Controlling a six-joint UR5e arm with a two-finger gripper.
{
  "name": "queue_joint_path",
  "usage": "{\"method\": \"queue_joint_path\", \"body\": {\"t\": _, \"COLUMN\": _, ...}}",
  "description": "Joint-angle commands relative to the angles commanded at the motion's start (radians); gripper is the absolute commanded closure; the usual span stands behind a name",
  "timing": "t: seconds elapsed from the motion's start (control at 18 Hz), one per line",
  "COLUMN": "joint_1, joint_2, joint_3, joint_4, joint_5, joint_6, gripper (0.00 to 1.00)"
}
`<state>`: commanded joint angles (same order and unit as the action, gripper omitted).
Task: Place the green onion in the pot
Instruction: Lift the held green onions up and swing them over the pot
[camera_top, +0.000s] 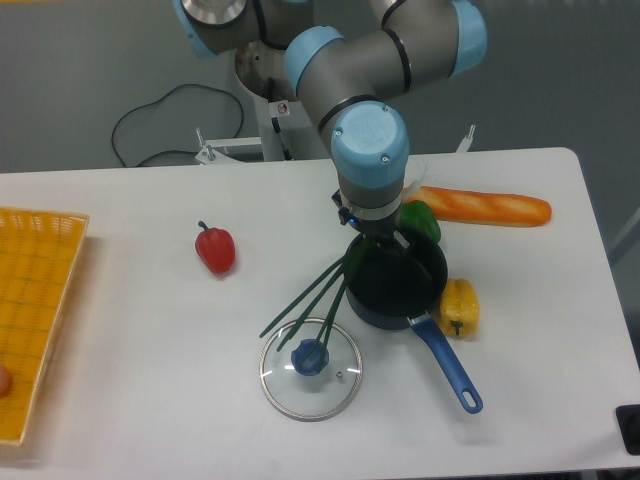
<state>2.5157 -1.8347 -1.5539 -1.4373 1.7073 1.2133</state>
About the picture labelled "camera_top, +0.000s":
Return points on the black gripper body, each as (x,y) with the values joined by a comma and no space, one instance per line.
(378,224)

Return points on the green onion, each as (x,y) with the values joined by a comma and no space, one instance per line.
(344,271)

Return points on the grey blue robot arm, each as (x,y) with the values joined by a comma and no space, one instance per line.
(345,86)

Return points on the green bell pepper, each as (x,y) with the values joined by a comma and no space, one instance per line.
(418,216)

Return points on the dark blue saucepan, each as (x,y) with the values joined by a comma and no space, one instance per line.
(397,285)

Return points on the orange baguette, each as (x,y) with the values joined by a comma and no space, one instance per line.
(502,209)

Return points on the yellow bell pepper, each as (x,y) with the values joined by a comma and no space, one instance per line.
(459,309)

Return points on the glass lid blue knob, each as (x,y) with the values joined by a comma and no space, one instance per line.
(308,379)

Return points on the red bell pepper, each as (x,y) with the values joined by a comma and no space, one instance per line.
(216,248)

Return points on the black device at table edge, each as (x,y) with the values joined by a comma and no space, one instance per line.
(628,418)

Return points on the yellow wicker basket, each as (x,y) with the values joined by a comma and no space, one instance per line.
(39,252)

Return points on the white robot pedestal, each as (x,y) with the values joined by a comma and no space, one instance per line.
(285,130)

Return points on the white table clamp bracket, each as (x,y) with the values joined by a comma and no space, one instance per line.
(228,151)

